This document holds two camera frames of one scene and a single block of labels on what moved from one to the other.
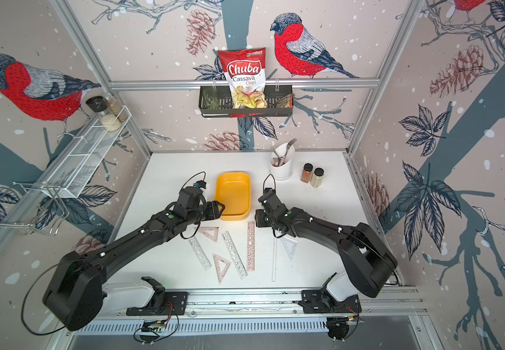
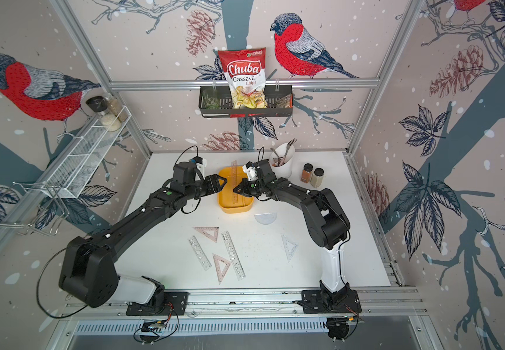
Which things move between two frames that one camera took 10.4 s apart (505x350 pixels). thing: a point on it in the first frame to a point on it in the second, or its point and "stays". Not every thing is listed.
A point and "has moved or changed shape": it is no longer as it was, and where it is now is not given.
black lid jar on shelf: x=97 y=103 stays
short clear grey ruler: x=200 y=253 stays
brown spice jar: x=306 y=172 stays
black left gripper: x=214 y=208 to x=216 y=185
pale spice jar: x=317 y=177 stays
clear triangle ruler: x=290 y=246 stays
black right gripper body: x=263 y=220 to x=256 y=187
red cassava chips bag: x=245 y=71 stays
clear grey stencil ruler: x=234 y=254 stays
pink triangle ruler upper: x=203 y=229 stays
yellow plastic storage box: x=233 y=190 has moved or changed shape
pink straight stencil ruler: x=251 y=246 to x=234 y=181
